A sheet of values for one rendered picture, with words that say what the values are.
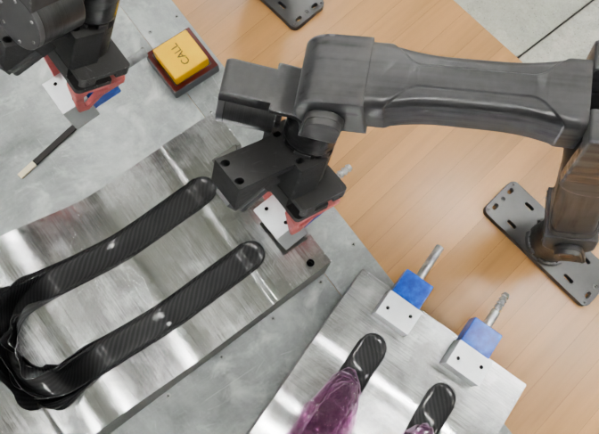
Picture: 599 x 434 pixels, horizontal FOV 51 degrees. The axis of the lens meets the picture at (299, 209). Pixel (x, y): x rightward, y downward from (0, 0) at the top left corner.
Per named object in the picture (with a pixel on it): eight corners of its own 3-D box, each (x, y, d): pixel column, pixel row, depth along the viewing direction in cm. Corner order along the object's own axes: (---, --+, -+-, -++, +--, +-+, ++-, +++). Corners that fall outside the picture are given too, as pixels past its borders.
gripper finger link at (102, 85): (68, 132, 77) (78, 84, 70) (36, 88, 78) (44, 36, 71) (116, 115, 81) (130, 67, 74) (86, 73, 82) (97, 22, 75)
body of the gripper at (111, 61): (79, 92, 71) (89, 47, 65) (30, 25, 72) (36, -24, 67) (128, 76, 75) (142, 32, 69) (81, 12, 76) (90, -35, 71)
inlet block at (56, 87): (139, 47, 86) (129, 27, 80) (160, 75, 85) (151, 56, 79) (56, 101, 84) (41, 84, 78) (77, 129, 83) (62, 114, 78)
